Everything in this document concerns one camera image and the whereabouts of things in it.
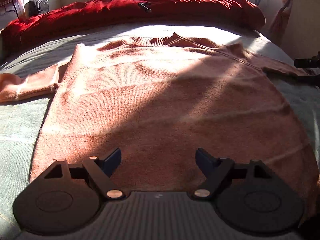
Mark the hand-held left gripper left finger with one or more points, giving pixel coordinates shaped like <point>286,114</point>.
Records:
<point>112,161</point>

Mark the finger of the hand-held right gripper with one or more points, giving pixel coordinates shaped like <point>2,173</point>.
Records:
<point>308,63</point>

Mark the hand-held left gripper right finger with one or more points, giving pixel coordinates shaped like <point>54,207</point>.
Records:
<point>205,161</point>

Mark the orange knit sweater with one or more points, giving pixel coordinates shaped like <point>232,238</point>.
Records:
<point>162,92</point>

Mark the pink curtain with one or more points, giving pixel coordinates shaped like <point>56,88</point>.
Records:
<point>282,12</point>

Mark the red duvet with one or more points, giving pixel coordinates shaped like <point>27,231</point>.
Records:
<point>100,12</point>

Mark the grey metal tool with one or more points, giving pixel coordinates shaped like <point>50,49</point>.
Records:
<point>145,7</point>

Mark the grey backpack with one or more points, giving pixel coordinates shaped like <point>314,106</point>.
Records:
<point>38,5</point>

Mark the wooden headboard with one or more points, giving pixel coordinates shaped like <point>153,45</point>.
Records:
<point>10,7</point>

